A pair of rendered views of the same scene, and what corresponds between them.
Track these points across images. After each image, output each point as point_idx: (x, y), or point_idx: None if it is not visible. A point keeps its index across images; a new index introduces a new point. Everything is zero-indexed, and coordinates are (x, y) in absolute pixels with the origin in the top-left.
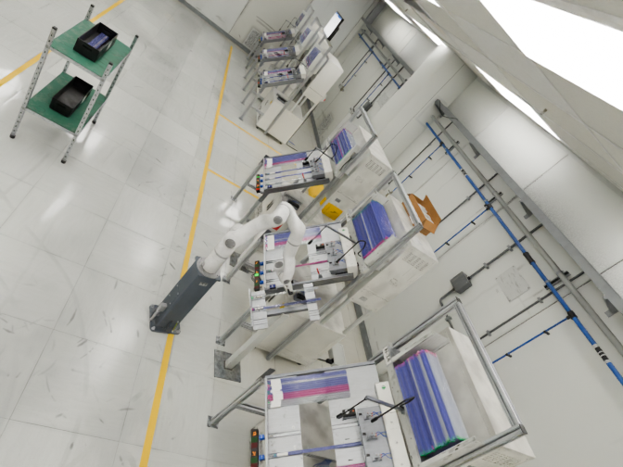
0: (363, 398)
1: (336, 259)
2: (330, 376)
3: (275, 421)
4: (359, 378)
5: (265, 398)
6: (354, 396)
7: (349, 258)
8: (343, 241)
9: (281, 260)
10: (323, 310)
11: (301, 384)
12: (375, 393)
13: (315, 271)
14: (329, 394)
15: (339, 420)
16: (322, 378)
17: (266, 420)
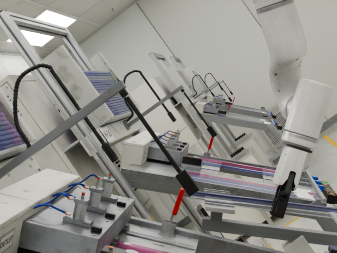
0: (162, 167)
1: (106, 177)
2: (206, 179)
3: (301, 188)
4: (158, 172)
5: (320, 191)
6: (175, 170)
7: (53, 178)
8: (24, 200)
9: (310, 80)
10: None
11: (258, 186)
12: (142, 164)
13: (176, 247)
14: (213, 175)
15: (205, 170)
16: (221, 181)
17: (315, 184)
